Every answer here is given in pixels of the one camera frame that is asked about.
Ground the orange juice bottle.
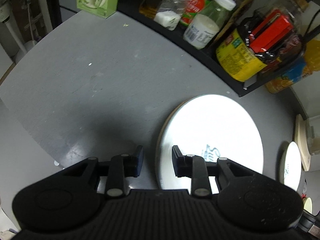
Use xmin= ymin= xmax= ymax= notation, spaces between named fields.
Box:
xmin=264 ymin=37 xmax=320 ymax=94

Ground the black metal shelf rack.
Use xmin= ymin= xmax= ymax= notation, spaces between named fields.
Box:
xmin=117 ymin=0 xmax=320 ymax=98

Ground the small clear seasoning jar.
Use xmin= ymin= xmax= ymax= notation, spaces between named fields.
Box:
xmin=153 ymin=0 xmax=192 ymax=31

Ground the small white printed plate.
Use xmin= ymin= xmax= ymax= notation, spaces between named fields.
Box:
xmin=278 ymin=141 xmax=302 ymax=192

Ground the cream ceramic bowl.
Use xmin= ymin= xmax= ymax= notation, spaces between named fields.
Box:
xmin=302 ymin=197 xmax=313 ymax=212

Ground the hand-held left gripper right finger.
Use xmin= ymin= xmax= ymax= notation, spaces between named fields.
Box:
xmin=172 ymin=145 xmax=255 ymax=198

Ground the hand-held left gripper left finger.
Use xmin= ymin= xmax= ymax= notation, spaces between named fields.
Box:
xmin=60 ymin=145 xmax=144 ymax=199

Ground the white standing fan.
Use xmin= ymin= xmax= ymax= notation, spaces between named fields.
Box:
xmin=0 ymin=0 xmax=28 ymax=57

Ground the red label sauce bottle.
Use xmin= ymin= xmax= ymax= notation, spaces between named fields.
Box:
xmin=178 ymin=0 xmax=213 ymax=28

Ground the red drink can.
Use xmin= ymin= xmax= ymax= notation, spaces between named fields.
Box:
xmin=281 ymin=34 xmax=304 ymax=64

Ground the green bottle with white cap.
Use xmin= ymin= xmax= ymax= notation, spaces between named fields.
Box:
xmin=200 ymin=0 xmax=237 ymax=32

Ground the large white printed deep plate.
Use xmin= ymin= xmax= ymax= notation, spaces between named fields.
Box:
xmin=155 ymin=94 xmax=264 ymax=195

